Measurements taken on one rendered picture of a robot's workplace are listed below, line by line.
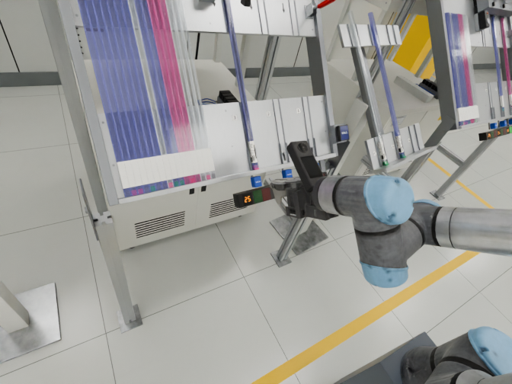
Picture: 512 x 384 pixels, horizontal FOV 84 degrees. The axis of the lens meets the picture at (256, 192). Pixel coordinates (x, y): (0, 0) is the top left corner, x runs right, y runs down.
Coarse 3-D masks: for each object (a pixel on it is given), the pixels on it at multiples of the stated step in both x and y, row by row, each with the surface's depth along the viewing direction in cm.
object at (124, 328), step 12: (228, 96) 117; (348, 144) 96; (336, 156) 102; (264, 180) 141; (84, 192) 61; (288, 216) 130; (276, 252) 150; (120, 312) 114; (120, 324) 112; (132, 324) 112
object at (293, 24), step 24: (72, 0) 59; (192, 0) 71; (216, 0) 74; (240, 0) 77; (264, 0) 81; (288, 0) 84; (192, 24) 71; (216, 24) 74; (240, 24) 77; (264, 24) 81; (288, 24) 85; (312, 24) 89
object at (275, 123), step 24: (312, 96) 91; (216, 120) 75; (240, 120) 79; (264, 120) 83; (288, 120) 87; (312, 120) 91; (216, 144) 76; (240, 144) 79; (264, 144) 83; (288, 144) 87; (312, 144) 92; (216, 168) 76; (240, 168) 80; (120, 192) 65
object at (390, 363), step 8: (416, 336) 77; (424, 336) 75; (408, 344) 73; (416, 344) 73; (424, 344) 74; (432, 344) 74; (392, 352) 74; (400, 352) 71; (376, 360) 82; (384, 360) 69; (392, 360) 69; (400, 360) 70; (360, 368) 96; (368, 368) 73; (376, 368) 70; (384, 368) 68; (392, 368) 68; (400, 368) 68; (344, 376) 111; (352, 376) 80; (360, 376) 76; (368, 376) 73; (376, 376) 70; (384, 376) 68; (392, 376) 67; (400, 376) 67
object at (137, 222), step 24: (216, 72) 143; (96, 96) 108; (216, 96) 127; (192, 192) 122; (216, 192) 130; (120, 216) 112; (144, 216) 118; (168, 216) 126; (192, 216) 134; (216, 216) 144; (120, 240) 121; (144, 240) 129
